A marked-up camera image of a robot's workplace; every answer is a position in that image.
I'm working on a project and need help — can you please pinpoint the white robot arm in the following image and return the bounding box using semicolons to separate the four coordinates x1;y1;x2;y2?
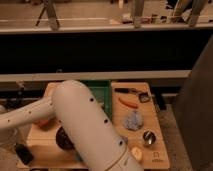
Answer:
0;80;144;171

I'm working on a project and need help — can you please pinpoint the green tray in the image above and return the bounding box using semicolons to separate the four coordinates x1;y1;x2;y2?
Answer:
82;80;112;119

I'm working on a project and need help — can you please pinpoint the orange carrot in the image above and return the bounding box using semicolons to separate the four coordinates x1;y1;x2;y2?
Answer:
118;97;138;109

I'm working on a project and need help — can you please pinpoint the grey blue cloth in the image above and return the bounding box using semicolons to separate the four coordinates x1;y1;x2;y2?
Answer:
122;110;143;131

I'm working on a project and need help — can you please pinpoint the small metal cup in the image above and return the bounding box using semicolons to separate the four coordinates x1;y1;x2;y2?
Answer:
143;131;156;146

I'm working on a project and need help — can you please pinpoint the dark bowl with beans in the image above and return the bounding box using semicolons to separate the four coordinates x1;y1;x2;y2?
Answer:
56;127;74;150

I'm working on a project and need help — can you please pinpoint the orange red object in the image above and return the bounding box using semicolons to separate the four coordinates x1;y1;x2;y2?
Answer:
35;119;50;128

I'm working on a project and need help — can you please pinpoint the yellow banana slice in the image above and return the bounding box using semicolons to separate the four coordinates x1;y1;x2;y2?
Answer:
131;147;143;161

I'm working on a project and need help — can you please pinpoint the grey panel at right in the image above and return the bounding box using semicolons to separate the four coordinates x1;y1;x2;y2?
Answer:
173;43;213;171

